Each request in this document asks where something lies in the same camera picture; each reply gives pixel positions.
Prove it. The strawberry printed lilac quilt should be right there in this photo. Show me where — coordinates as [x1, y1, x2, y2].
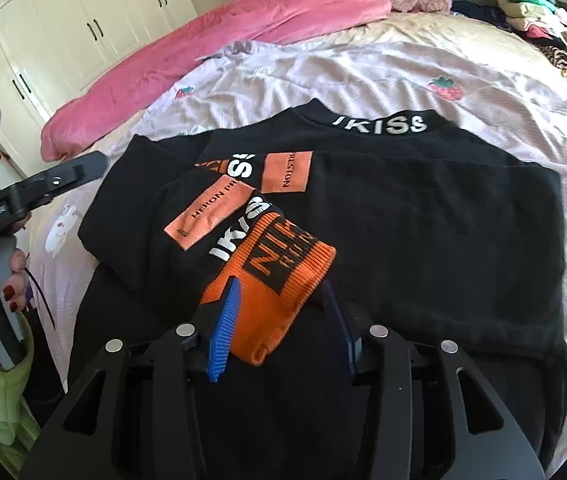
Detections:
[24, 35, 567, 461]

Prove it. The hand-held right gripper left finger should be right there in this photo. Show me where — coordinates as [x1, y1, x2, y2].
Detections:
[18, 279, 242, 480]

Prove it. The cream wardrobe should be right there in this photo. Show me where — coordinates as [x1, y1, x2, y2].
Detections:
[0, 0, 199, 166]

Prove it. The black sweater with orange cuffs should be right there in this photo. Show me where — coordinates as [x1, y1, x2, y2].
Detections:
[66, 97, 567, 480]

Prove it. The cream bed sheet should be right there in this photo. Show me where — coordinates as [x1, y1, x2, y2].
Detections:
[198, 9, 544, 68]

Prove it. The black cable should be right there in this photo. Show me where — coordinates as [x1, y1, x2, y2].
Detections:
[24, 266, 58, 332]

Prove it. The dark navy cloth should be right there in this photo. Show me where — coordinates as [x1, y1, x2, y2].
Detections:
[449, 0, 507, 28]

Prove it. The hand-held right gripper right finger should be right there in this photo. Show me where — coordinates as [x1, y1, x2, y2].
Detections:
[321, 279, 548, 480]

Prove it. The pink blanket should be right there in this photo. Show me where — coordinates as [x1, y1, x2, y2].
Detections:
[40, 0, 393, 162]

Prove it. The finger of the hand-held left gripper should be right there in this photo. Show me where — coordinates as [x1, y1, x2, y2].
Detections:
[11, 152, 108, 211]

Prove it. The pile of folded clothes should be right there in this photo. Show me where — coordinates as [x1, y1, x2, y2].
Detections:
[494, 0, 567, 111]

